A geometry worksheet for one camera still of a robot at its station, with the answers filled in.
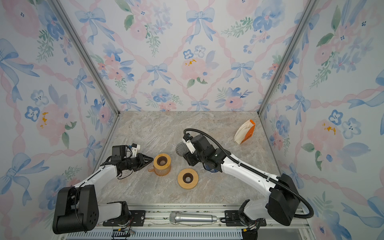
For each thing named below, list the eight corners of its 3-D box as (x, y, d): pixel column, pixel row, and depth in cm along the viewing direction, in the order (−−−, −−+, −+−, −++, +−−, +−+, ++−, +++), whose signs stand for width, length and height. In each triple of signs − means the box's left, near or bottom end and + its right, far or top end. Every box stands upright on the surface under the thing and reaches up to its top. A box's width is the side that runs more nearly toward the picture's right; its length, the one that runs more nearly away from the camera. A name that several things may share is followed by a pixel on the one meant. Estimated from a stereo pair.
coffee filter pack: (239, 145, 103) (243, 136, 94) (230, 137, 107) (234, 128, 99) (254, 135, 108) (259, 126, 100) (245, 128, 113) (249, 118, 104)
